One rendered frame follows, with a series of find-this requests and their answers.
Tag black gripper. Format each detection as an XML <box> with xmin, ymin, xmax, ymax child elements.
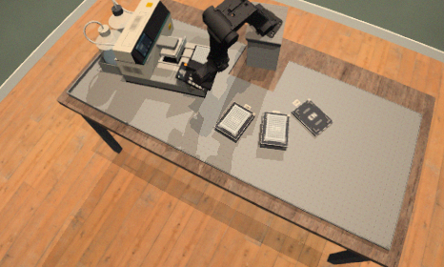
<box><xmin>198</xmin><ymin>76</ymin><xmax>215</xmax><ymax>91</ymax></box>

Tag white flexible hose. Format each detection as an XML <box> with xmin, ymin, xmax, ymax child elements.
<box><xmin>112</xmin><ymin>0</ymin><xmax>133</xmax><ymax>13</ymax></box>

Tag white bottle with black cap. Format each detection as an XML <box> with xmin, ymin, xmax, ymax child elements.
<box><xmin>109</xmin><ymin>5</ymin><xmax>132</xmax><ymax>33</ymax></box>

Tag dark grey l-shaped raised edge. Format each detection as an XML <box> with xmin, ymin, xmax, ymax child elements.
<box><xmin>67</xmin><ymin>53</ymin><xmax>129</xmax><ymax>126</ymax></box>

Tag white well plate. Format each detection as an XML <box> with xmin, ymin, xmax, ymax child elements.
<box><xmin>192</xmin><ymin>46</ymin><xmax>210</xmax><ymax>64</ymax></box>
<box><xmin>265</xmin><ymin>113</ymin><xmax>286</xmax><ymax>142</ymax></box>
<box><xmin>219</xmin><ymin>105</ymin><xmax>251</xmax><ymax>135</ymax></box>

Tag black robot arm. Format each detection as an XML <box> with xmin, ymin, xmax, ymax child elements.
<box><xmin>185</xmin><ymin>0</ymin><xmax>283</xmax><ymax>85</ymax></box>

